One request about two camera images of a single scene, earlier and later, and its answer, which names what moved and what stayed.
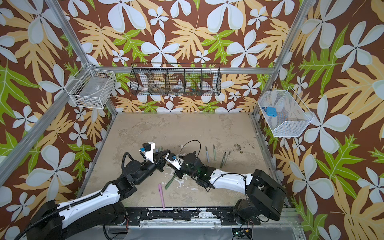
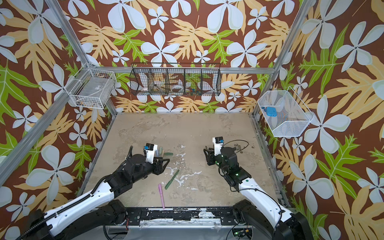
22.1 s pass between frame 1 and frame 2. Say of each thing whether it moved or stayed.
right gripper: moved
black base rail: stayed
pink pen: stayed
